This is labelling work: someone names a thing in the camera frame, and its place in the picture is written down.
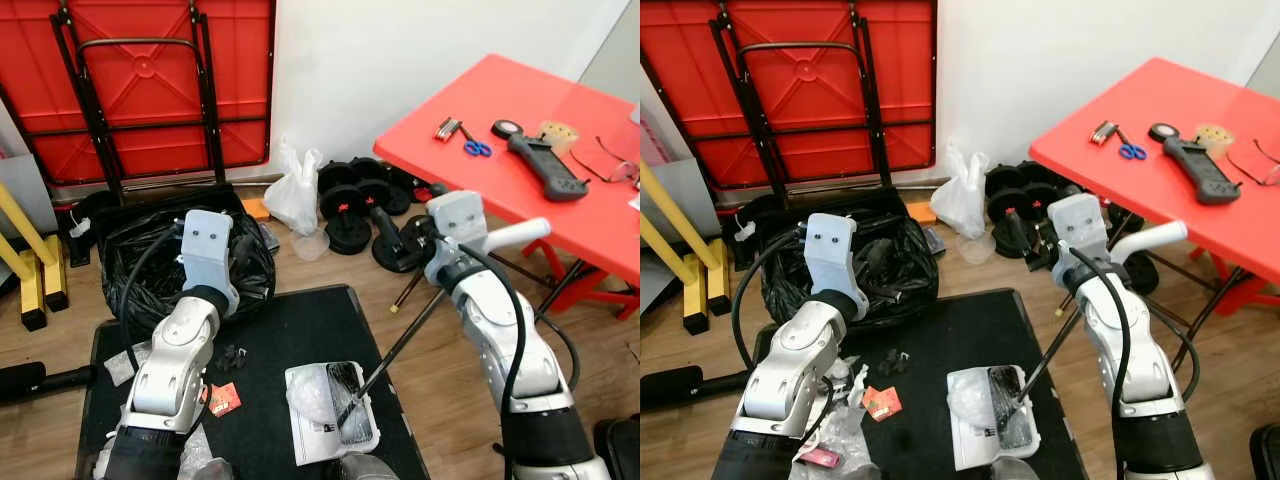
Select black rubbish bag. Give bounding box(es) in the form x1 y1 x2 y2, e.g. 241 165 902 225
760 190 941 331
97 185 278 336

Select clear plastic cup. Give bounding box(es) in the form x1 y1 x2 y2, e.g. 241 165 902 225
290 230 331 263
957 233 998 266

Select white plastic bag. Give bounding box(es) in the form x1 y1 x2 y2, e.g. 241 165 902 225
930 142 991 239
263 137 326 236

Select crumpled clear plastic wrapper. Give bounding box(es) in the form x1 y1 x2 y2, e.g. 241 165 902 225
103 343 153 388
288 370 339 426
948 372 999 426
800 405 866 480
175 430 216 480
825 355 861 391

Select orange red foil packet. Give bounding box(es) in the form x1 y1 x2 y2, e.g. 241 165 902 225
862 385 904 423
205 382 244 419

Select black handheld controller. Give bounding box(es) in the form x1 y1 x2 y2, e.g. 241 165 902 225
1147 121 1243 207
490 118 591 203

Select red plastic table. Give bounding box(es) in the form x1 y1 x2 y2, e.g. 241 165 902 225
1028 57 1280 371
373 53 640 316

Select red folded table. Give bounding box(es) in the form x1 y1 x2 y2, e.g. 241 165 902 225
0 0 278 191
640 0 939 191

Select grey rolled mat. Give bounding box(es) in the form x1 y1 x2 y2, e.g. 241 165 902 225
0 100 59 241
640 95 723 263

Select black foam bench roller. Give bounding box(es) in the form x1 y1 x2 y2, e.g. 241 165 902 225
640 365 761 413
0 362 98 406

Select thin framed glasses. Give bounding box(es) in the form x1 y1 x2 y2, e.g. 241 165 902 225
1228 138 1280 188
595 135 640 186

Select silver right robot leg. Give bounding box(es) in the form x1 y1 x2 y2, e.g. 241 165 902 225
985 457 1041 480
338 452 401 480

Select black folding chair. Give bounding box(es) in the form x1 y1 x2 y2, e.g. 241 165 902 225
1250 422 1280 480
595 415 640 480

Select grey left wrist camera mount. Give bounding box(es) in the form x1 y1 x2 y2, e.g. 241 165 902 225
180 209 243 316
803 213 869 319

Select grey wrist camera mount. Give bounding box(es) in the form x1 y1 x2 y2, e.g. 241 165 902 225
1048 193 1113 276
425 190 493 286
803 213 869 319
180 209 243 316

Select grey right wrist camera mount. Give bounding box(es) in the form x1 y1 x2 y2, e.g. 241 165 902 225
425 190 493 286
1048 193 1113 276

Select blue handled scissors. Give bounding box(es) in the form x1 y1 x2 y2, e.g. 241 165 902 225
458 122 493 159
1112 127 1149 162

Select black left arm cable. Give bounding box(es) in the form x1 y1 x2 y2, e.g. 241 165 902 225
118 222 189 371
730 228 809 376

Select yellow steel bench frame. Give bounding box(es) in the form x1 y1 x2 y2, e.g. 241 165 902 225
0 180 71 331
640 160 733 336

